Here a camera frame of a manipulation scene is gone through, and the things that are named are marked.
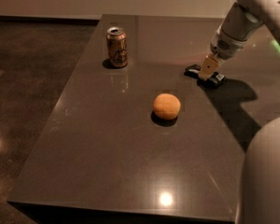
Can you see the black rxbar chocolate wrapper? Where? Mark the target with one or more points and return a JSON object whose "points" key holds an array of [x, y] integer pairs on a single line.
{"points": [[213, 82]]}

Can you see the gold soda can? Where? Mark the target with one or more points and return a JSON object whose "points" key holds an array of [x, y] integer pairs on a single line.
{"points": [[117, 46]]}

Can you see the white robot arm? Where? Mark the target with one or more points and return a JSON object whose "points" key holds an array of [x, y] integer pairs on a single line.
{"points": [[259, 191]]}

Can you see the orange fruit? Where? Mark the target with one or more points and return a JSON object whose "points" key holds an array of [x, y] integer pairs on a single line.
{"points": [[166, 106]]}

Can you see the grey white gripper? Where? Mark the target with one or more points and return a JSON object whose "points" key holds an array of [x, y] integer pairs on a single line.
{"points": [[224, 48]]}

